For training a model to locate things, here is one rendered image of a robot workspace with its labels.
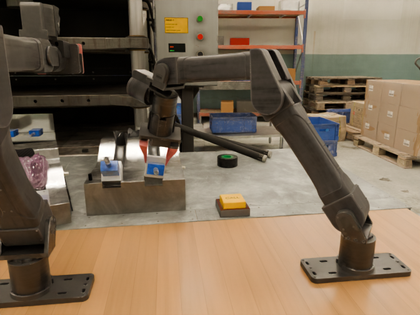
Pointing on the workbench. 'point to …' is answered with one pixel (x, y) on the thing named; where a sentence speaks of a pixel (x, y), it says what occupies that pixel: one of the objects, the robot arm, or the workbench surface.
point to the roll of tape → (227, 160)
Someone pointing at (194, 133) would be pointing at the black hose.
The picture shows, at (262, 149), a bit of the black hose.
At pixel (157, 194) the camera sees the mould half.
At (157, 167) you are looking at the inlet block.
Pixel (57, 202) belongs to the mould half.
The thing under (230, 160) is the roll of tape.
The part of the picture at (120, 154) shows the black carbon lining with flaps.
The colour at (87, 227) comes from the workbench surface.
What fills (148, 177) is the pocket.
